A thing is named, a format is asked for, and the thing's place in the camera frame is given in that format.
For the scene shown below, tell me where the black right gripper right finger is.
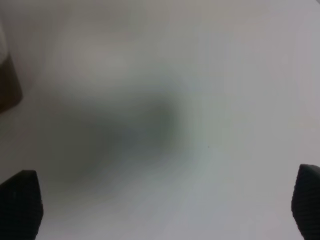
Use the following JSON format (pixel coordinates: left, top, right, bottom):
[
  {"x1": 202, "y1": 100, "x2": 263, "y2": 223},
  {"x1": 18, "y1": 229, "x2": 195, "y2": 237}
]
[{"x1": 291, "y1": 164, "x2": 320, "y2": 240}]

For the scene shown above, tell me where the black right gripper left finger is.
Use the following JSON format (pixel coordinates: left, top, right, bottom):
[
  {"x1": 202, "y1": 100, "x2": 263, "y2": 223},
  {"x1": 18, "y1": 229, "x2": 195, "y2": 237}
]
[{"x1": 0, "y1": 170, "x2": 44, "y2": 240}]

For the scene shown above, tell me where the clear plastic drink bottle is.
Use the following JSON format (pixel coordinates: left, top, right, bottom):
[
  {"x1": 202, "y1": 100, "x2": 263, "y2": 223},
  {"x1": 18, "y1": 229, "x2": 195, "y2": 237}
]
[{"x1": 0, "y1": 19, "x2": 23, "y2": 114}]

